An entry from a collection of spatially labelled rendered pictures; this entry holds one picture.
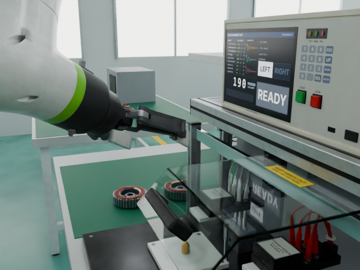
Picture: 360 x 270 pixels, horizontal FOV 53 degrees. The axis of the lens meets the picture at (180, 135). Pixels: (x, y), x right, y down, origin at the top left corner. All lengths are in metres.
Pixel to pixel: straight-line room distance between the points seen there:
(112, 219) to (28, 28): 0.79
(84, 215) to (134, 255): 0.30
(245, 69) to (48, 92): 0.47
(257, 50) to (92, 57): 4.56
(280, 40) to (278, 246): 0.37
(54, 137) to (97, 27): 3.31
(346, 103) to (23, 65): 0.44
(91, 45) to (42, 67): 4.80
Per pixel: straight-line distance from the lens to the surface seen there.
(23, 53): 0.44
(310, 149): 0.61
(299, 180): 0.60
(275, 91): 0.72
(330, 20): 0.62
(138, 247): 0.96
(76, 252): 1.02
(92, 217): 1.17
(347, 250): 0.83
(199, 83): 5.74
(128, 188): 1.26
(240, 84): 0.83
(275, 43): 0.73
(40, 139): 2.11
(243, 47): 0.82
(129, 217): 1.15
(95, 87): 0.52
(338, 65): 0.60
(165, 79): 5.53
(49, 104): 0.48
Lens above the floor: 1.28
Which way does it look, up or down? 15 degrees down
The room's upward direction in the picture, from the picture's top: straight up
